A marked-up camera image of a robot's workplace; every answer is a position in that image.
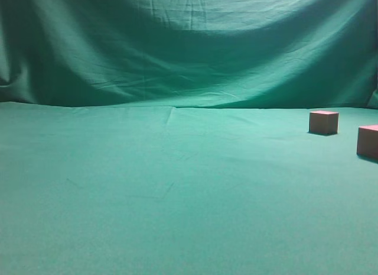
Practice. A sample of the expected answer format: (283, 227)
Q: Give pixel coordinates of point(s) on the red cube block rear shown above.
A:
(323, 122)

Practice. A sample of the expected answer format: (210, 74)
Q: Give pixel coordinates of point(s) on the red cube block right edge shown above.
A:
(367, 141)

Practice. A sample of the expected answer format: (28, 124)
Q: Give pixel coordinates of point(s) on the green cloth backdrop and cover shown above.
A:
(171, 137)

